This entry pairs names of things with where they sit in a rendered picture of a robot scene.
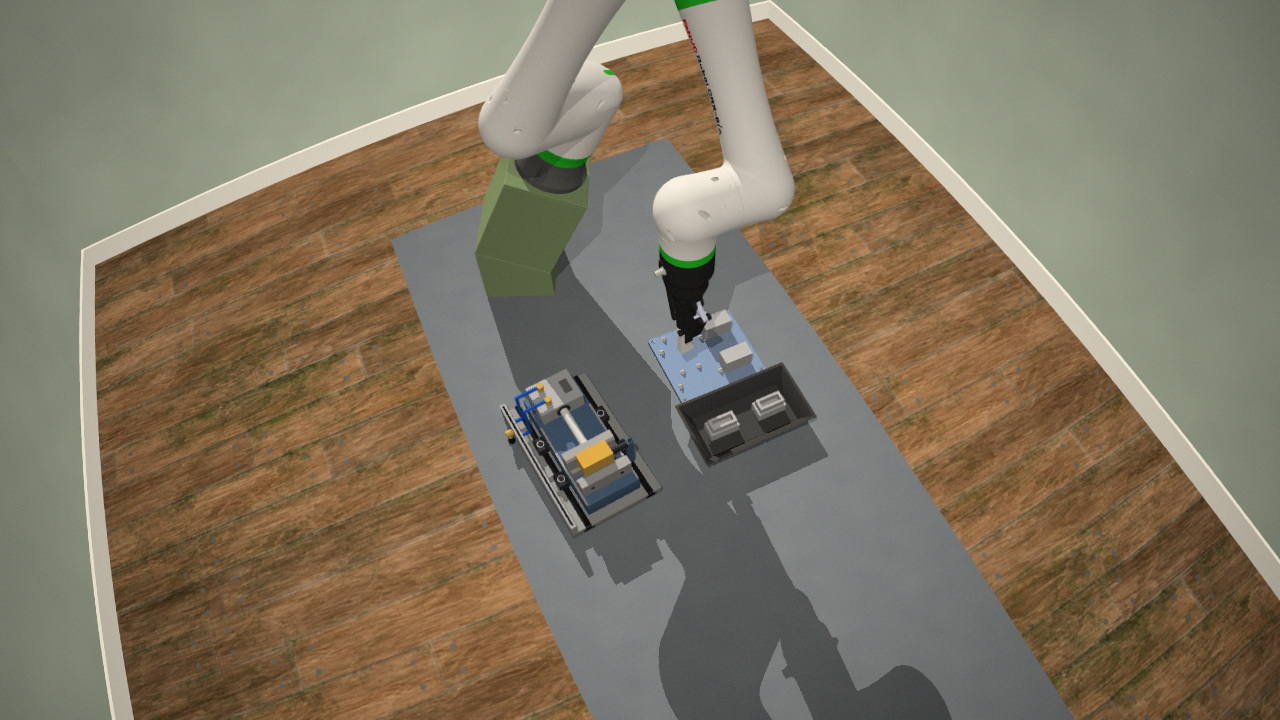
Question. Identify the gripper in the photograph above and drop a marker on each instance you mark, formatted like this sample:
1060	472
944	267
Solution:
690	316

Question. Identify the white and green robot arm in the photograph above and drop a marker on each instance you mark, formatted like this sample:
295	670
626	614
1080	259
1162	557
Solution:
522	118

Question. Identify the yellow rectangular block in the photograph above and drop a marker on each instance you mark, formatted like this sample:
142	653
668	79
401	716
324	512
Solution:
594	458

